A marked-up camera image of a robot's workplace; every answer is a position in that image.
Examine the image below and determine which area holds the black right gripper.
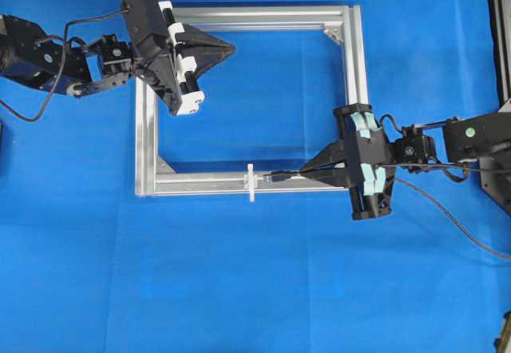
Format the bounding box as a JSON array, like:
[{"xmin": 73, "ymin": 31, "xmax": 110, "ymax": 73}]
[{"xmin": 299, "ymin": 104, "xmax": 395, "ymax": 220}]

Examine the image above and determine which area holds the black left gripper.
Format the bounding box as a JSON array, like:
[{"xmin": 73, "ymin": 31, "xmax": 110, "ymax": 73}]
[{"xmin": 121, "ymin": 0, "xmax": 236, "ymax": 116}]

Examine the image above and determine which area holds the black usb wire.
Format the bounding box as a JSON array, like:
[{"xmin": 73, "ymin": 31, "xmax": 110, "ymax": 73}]
[{"xmin": 263, "ymin": 171, "xmax": 511, "ymax": 262}]

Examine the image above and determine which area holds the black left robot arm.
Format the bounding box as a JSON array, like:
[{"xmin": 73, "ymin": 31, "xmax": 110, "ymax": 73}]
[{"xmin": 1, "ymin": 0, "xmax": 236, "ymax": 116}]

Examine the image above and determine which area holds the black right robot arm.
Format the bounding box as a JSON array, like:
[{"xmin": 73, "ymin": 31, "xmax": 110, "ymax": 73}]
[{"xmin": 299, "ymin": 104, "xmax": 510, "ymax": 220}]

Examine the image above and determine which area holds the black stand right edge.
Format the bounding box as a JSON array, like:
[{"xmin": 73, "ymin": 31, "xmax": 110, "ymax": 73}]
[{"xmin": 483, "ymin": 0, "xmax": 511, "ymax": 210}]

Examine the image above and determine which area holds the yellow black object corner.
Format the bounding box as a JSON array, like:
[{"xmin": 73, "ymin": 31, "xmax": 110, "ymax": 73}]
[{"xmin": 493, "ymin": 311, "xmax": 511, "ymax": 353}]

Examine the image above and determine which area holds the white string loop holder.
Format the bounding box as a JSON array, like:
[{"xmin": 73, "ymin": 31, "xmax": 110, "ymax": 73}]
[{"xmin": 244, "ymin": 163, "xmax": 258, "ymax": 202}]

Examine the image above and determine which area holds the silver aluminium extrusion frame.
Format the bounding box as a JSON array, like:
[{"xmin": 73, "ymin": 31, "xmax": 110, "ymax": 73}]
[{"xmin": 134, "ymin": 3, "xmax": 372, "ymax": 198}]

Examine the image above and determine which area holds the black left camera cable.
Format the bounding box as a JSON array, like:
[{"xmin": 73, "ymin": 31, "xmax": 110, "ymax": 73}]
[{"xmin": 0, "ymin": 7, "xmax": 133, "ymax": 122}]

